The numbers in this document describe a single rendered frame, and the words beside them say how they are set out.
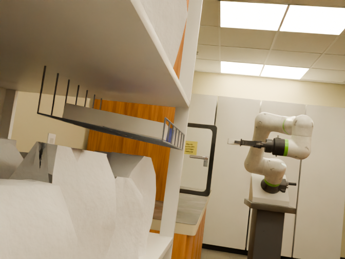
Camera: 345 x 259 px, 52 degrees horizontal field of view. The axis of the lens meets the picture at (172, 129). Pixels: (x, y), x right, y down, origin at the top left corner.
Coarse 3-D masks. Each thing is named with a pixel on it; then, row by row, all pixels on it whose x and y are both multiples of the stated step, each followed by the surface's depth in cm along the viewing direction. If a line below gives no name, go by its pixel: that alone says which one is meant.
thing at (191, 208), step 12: (156, 204) 176; (180, 204) 188; (192, 204) 195; (204, 204) 203; (156, 216) 138; (180, 216) 145; (192, 216) 150; (156, 228) 131; (180, 228) 130; (192, 228) 130
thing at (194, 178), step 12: (192, 132) 201; (204, 132) 199; (216, 132) 198; (204, 144) 198; (192, 168) 199; (204, 168) 197; (192, 180) 198; (204, 180) 196; (180, 192) 199; (192, 192) 197; (204, 192) 195
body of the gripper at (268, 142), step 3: (267, 141) 188; (270, 141) 187; (264, 144) 187; (267, 144) 187; (270, 144) 187; (264, 147) 191; (267, 147) 187; (270, 147) 187; (264, 150) 190; (267, 150) 188; (270, 150) 187
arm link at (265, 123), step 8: (264, 112) 232; (256, 120) 231; (264, 120) 227; (272, 120) 227; (280, 120) 226; (256, 128) 234; (264, 128) 229; (272, 128) 228; (256, 136) 237; (264, 136) 235; (248, 152) 253; (256, 152) 245; (248, 160) 253; (256, 160) 250; (264, 160) 254; (248, 168) 255; (256, 168) 253
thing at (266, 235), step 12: (252, 216) 273; (264, 216) 257; (276, 216) 257; (252, 228) 268; (264, 228) 256; (276, 228) 256; (252, 240) 262; (264, 240) 256; (276, 240) 255; (252, 252) 257; (264, 252) 255; (276, 252) 254
